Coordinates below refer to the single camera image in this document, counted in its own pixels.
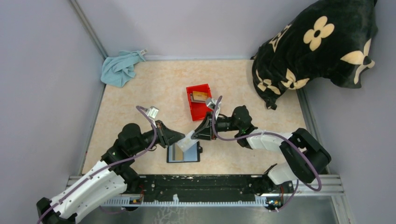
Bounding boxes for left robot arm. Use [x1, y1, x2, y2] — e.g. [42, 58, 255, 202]
[36, 120, 185, 224]

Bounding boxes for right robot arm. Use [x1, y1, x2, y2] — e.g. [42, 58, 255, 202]
[191, 105, 332, 192]

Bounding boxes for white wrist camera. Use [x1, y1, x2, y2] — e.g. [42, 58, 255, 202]
[205, 98, 221, 118]
[145, 106, 159, 120]

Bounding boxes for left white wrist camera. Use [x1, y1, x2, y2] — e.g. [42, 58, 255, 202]
[145, 106, 159, 120]

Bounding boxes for black leather card holder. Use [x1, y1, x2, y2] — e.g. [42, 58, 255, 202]
[166, 141, 203, 163]

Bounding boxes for silver VIP card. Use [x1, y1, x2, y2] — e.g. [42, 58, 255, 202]
[176, 130, 199, 152]

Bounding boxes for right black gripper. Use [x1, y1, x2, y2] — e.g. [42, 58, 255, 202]
[191, 110, 241, 140]

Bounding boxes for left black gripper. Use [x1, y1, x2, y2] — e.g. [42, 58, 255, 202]
[130, 119, 185, 155]

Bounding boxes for black floral blanket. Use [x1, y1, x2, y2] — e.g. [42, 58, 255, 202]
[252, 0, 378, 101]

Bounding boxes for aluminium front rail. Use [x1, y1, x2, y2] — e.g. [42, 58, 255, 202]
[64, 175, 345, 207]

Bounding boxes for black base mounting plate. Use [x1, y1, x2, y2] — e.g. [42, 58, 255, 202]
[125, 175, 294, 203]

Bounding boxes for purple cable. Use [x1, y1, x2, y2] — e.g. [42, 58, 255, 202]
[211, 95, 323, 213]
[36, 105, 159, 224]

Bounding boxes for red plastic bin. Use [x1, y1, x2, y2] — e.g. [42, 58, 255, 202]
[186, 84, 212, 121]

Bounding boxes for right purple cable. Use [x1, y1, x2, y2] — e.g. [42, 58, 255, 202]
[211, 95, 323, 213]

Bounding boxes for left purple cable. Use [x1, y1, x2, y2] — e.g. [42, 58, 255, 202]
[36, 105, 159, 224]

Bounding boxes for stack of credit cards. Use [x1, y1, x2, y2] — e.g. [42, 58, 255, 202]
[190, 91, 209, 103]

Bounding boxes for light blue cloth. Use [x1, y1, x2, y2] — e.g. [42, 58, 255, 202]
[100, 49, 148, 88]

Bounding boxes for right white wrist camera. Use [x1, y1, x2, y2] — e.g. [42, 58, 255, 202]
[205, 98, 221, 118]

